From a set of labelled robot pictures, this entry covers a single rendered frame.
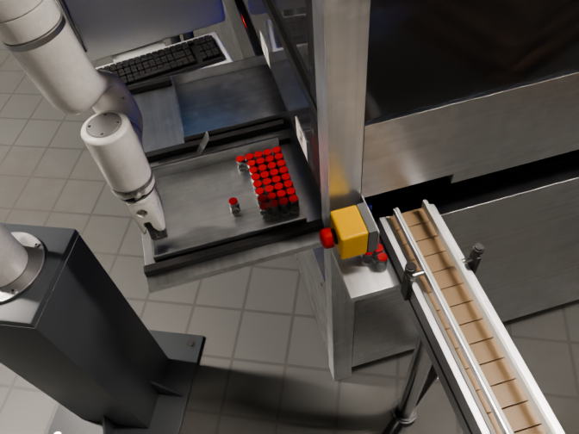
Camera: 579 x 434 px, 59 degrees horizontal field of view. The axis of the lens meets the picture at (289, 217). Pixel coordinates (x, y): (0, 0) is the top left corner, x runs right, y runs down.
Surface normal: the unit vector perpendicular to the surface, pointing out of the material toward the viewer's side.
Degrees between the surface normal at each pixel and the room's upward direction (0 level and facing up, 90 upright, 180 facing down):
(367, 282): 0
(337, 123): 90
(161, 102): 0
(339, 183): 90
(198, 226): 0
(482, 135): 90
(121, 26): 90
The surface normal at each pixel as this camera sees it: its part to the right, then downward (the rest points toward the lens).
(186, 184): -0.08, -0.59
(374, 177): 0.26, 0.76
